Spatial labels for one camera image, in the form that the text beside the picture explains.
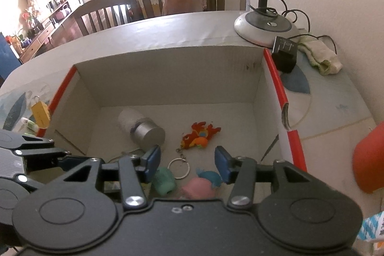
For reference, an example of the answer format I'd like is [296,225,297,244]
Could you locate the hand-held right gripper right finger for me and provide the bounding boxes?
[214,146,315,210]

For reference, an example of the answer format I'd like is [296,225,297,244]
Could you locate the red flower arrangement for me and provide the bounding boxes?
[21,8,41,30]

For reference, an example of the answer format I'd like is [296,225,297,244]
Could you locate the white cloth rag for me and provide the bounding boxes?
[297,35,343,76]

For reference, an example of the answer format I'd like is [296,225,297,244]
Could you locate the red cardboard box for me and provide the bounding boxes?
[36,44,308,201]

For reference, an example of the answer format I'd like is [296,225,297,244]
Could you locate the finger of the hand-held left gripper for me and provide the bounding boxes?
[0,131,55,151]
[18,149,90,185]

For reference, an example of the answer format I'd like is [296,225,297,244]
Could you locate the white paper roll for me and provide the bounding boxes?
[118,108,166,152]

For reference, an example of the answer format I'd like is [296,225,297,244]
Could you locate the red fish keychain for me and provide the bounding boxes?
[167,121,222,179]

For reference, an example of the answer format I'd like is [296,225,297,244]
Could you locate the pink and blue toy figure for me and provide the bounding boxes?
[180,170,224,200]

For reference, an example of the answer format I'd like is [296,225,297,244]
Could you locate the red bottle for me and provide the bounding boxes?
[353,122,384,194]

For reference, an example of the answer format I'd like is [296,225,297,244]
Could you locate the black power adapter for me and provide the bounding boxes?
[271,36,298,73]

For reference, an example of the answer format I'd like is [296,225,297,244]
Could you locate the black lamp cable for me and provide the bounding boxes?
[249,0,338,55]

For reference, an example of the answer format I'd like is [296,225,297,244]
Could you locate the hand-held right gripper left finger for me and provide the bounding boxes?
[61,146,161,210]

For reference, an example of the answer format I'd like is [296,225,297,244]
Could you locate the blue white patterned packet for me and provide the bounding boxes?
[361,212,384,251]

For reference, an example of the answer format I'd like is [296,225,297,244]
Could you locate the blue board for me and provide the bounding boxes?
[0,34,23,79]

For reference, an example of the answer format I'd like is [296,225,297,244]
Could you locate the wooden TV cabinet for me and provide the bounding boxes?
[19,0,84,65]

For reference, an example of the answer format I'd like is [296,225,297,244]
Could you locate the mint green plastic toy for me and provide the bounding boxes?
[152,167,176,196]

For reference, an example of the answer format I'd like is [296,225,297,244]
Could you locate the white green glue stick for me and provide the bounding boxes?
[21,118,38,132]

